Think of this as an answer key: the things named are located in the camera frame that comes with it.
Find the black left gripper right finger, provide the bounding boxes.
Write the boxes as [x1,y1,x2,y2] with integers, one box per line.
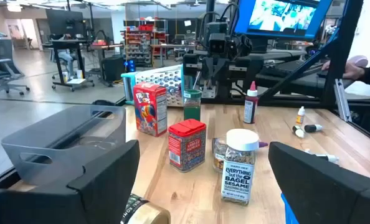
[268,141,370,224]

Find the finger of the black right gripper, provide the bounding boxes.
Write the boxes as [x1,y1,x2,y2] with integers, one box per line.
[201,57,216,79]
[214,58,228,79]

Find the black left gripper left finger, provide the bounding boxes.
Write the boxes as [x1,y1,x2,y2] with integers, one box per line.
[0,139,141,224]

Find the red squeeze bottle white cap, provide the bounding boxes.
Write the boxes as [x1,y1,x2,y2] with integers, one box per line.
[243,81,259,124]

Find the red Froot Loops cereal box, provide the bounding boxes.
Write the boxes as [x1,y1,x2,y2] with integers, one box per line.
[133,82,168,138]

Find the gold lid jar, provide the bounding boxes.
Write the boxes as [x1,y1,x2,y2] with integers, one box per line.
[120,193,172,224]

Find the smoked paprika tin red lid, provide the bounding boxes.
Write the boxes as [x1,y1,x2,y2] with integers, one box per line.
[168,118,207,174]

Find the orange small dropper bottle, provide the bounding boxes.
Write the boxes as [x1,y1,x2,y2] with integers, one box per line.
[295,106,306,126]

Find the bagel seasoning jar white lid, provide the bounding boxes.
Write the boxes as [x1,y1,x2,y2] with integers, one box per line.
[221,128,260,207]

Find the teal steel box grater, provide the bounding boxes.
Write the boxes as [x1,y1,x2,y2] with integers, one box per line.
[121,64,186,108]

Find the green spice jar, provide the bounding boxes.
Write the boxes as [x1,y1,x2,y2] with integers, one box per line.
[183,89,202,122]

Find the shelf with red bins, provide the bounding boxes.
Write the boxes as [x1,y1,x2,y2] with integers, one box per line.
[121,18,169,68]

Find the black laptop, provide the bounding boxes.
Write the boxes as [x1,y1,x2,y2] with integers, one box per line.
[255,58,329,78]

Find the translucent grey plastic bin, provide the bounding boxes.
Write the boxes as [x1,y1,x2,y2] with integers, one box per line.
[1,105,127,187]

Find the black PC tower blue lights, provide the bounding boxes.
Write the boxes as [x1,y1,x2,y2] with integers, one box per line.
[100,55,136,84]

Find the blue screen monitor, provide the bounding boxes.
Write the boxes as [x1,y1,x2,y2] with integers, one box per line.
[234,0,334,40]

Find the small glass sprinkles jar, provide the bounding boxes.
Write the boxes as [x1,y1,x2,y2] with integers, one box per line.
[211,136,228,174]

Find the person's hand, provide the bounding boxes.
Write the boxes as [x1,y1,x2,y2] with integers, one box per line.
[321,60,366,81]

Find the black standing desk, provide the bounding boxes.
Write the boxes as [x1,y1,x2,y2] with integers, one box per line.
[49,39,95,93]

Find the black desk monitor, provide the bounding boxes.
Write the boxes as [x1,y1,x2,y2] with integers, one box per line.
[45,9,85,39]

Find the pink rounded object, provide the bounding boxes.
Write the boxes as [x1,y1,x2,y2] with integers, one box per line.
[346,55,369,68]

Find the grey office chair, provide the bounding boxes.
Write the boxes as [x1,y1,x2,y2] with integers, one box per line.
[0,39,31,100]

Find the silver aluminium bracket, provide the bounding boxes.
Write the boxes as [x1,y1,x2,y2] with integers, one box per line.
[333,79,353,122]

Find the black aluminium rig frame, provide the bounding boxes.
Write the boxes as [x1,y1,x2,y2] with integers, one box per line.
[200,0,370,147]

